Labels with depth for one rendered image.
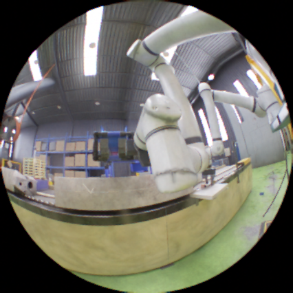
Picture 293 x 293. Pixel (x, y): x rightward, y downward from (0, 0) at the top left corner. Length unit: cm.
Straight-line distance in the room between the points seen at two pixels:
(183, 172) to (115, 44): 890
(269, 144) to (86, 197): 628
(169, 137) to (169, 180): 8
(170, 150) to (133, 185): 46
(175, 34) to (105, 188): 81
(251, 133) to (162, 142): 604
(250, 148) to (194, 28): 602
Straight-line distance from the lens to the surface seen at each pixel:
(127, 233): 69
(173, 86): 42
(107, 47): 901
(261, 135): 607
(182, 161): 17
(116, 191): 59
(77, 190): 64
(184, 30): 45
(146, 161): 31
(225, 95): 104
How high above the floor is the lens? 103
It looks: 14 degrees up
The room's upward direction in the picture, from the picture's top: 6 degrees counter-clockwise
